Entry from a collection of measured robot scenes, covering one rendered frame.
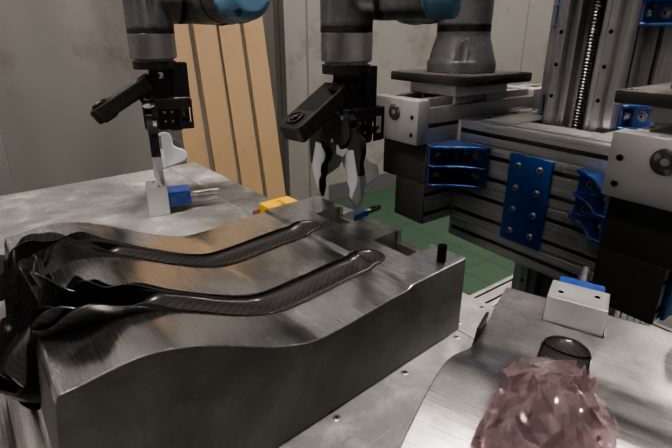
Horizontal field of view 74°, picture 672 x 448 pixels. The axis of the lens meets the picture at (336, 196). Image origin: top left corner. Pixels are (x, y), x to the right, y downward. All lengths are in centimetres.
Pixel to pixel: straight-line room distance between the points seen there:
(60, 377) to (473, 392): 24
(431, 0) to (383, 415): 48
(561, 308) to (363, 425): 21
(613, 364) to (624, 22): 66
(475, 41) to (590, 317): 69
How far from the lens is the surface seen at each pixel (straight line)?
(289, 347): 36
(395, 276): 45
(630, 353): 48
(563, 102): 102
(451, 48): 103
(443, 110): 96
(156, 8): 82
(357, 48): 65
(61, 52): 253
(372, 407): 44
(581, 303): 47
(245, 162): 235
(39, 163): 258
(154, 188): 87
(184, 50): 230
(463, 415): 31
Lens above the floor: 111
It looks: 19 degrees down
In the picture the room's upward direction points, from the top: straight up
